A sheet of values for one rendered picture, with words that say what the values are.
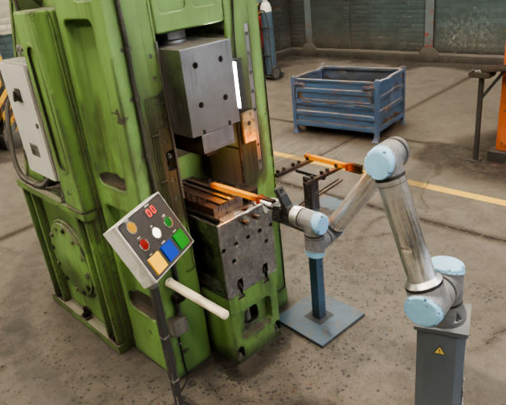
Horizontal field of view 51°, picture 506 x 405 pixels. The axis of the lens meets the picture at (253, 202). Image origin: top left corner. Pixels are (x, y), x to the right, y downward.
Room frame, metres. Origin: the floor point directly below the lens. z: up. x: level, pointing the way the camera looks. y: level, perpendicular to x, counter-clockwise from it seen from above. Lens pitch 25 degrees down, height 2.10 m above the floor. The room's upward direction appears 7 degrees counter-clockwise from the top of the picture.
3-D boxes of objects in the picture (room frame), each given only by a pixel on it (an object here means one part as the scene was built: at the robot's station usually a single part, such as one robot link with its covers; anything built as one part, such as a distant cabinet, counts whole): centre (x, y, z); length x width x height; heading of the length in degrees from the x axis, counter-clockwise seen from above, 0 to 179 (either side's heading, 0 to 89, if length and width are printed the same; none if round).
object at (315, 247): (2.06, -0.26, 0.91); 0.12 x 0.09 x 0.12; 139
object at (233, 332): (2.65, 0.23, 0.23); 0.55 x 0.37 x 0.47; 41
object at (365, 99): (6.40, -1.32, 0.36); 1.20 x 0.80 x 0.72; 49
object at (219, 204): (2.61, 0.27, 0.96); 0.42 x 0.20 x 0.09; 41
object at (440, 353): (1.84, -0.77, 0.30); 0.22 x 0.22 x 0.60; 64
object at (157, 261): (1.87, 0.42, 1.01); 0.07 x 0.05 x 0.07; 156
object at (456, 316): (1.84, -0.77, 0.65); 0.19 x 0.19 x 0.10
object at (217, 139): (2.61, 0.27, 1.32); 0.42 x 0.20 x 0.10; 41
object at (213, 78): (2.63, 0.23, 1.56); 0.42 x 0.39 x 0.40; 41
